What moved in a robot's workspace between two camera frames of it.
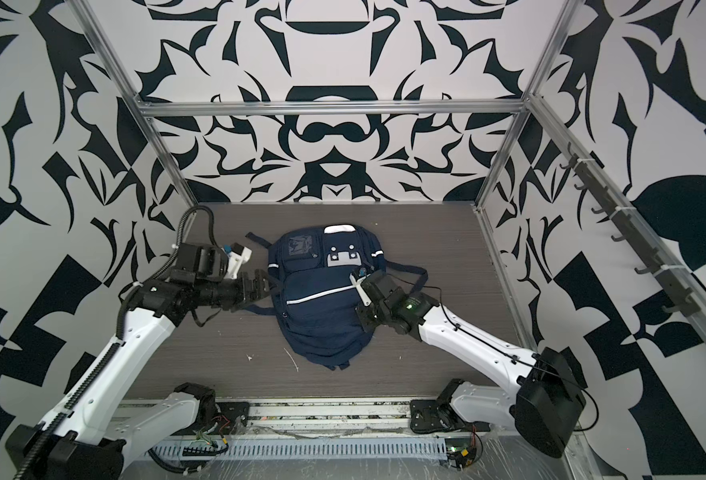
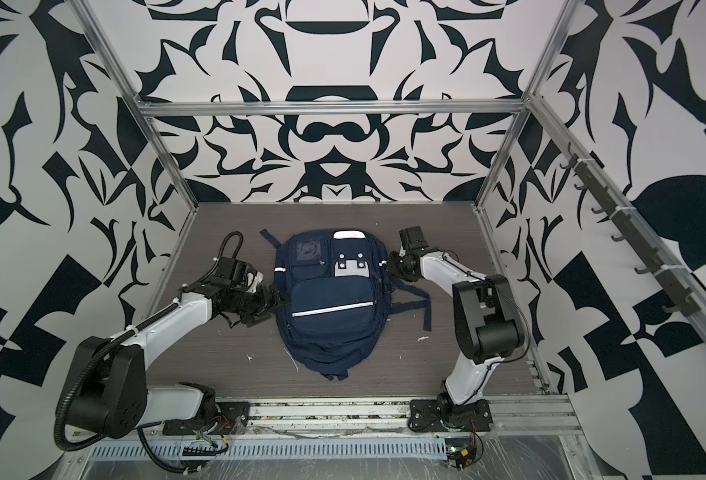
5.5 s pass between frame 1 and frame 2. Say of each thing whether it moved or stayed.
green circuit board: stayed
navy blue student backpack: moved
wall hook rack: stayed
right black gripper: moved
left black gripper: moved
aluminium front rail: stayed
